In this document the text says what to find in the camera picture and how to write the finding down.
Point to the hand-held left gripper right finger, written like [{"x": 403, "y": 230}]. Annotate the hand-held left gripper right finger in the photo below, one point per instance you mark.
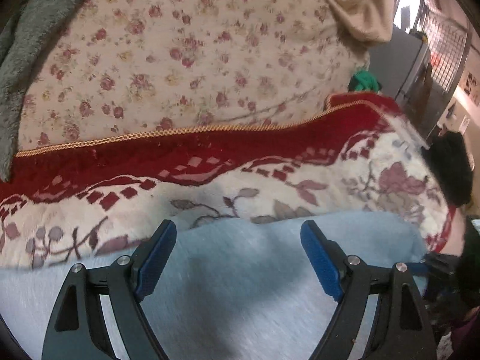
[{"x": 321, "y": 266}]

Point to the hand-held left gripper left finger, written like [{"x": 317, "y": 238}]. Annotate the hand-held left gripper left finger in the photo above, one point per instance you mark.
[{"x": 157, "y": 260}]

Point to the light blue pants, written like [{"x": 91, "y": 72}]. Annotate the light blue pants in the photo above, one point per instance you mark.
[{"x": 232, "y": 296}]

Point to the red and white floral blanket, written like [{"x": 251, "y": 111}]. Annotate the red and white floral blanket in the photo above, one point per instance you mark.
[{"x": 262, "y": 180}]

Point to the black fuzzy cloth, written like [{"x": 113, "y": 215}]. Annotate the black fuzzy cloth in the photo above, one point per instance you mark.
[{"x": 450, "y": 168}]

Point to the green cloth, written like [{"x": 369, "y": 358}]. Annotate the green cloth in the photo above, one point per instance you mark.
[{"x": 365, "y": 80}]

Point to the grey cabinet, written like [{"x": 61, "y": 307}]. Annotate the grey cabinet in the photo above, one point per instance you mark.
[{"x": 405, "y": 71}]

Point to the rose print quilt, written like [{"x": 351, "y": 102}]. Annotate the rose print quilt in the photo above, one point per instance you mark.
[{"x": 187, "y": 45}]

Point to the window grille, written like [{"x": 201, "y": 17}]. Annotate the window grille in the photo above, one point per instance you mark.
[{"x": 442, "y": 33}]

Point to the grey fleece garment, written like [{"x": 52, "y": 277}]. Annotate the grey fleece garment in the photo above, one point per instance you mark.
[{"x": 33, "y": 45}]

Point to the beige cloth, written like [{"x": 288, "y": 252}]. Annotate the beige cloth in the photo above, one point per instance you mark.
[{"x": 360, "y": 11}]

